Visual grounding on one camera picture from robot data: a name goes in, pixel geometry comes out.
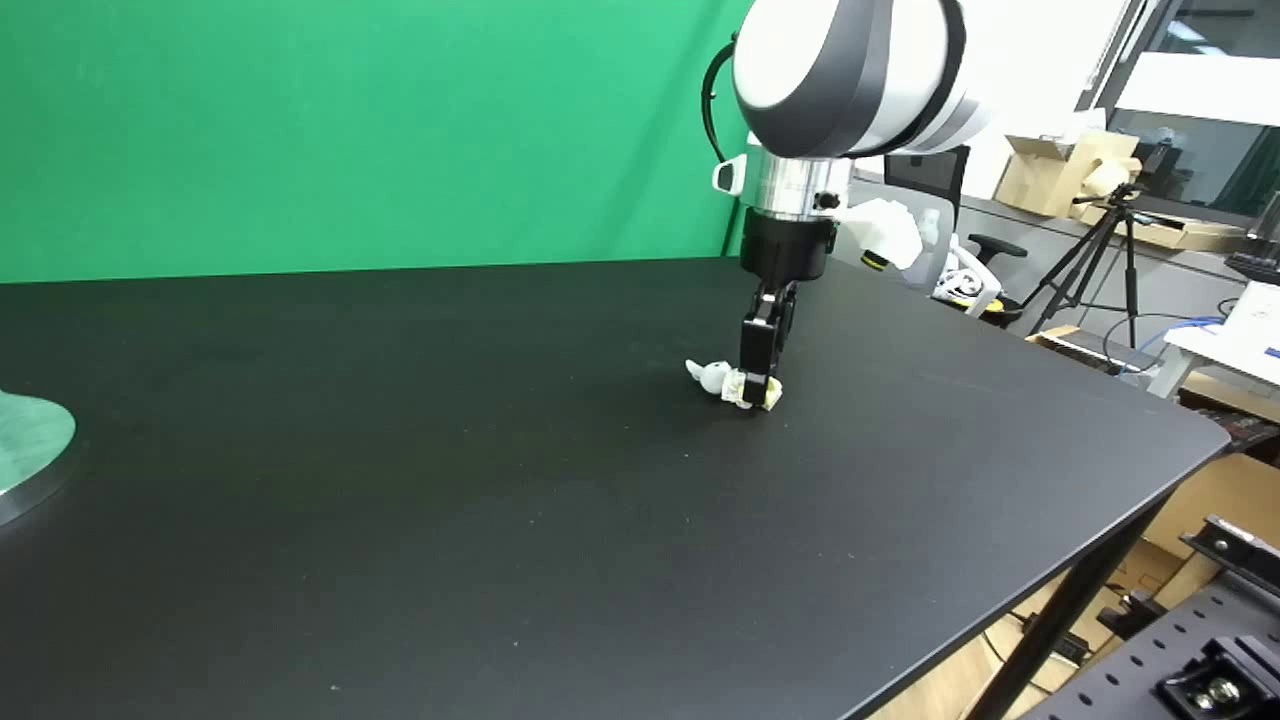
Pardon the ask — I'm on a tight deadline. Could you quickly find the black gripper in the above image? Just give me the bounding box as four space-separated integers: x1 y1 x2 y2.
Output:
737 209 844 408

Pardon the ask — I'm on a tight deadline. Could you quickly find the small white object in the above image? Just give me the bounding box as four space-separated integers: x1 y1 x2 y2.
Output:
679 353 789 416

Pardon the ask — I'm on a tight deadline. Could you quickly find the black office chair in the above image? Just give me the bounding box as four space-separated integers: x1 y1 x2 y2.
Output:
883 143 1033 309

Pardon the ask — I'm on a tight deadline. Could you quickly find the brown cardboard box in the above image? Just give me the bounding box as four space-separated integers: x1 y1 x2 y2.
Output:
988 128 1145 224

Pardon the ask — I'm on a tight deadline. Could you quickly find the black table leg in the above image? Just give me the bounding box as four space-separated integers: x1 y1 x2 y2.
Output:
962 499 1166 720

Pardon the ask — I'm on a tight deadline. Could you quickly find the green screen backdrop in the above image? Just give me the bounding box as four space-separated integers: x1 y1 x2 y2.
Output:
0 0 759 288

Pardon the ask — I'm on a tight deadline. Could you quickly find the white flat box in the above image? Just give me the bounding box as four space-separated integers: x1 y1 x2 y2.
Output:
1158 276 1280 391

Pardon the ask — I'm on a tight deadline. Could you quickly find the metal perforated rack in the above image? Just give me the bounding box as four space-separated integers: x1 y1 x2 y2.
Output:
1018 515 1280 720

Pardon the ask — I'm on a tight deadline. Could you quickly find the round green plate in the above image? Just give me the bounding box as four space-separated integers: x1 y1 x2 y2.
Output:
0 386 83 505

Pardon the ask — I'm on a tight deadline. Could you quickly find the black camera tripod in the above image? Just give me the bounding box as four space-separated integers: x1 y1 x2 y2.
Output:
1016 179 1153 360

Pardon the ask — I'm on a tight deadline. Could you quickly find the black and silver bracket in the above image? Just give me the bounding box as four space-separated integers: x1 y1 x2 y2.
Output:
1153 633 1280 720

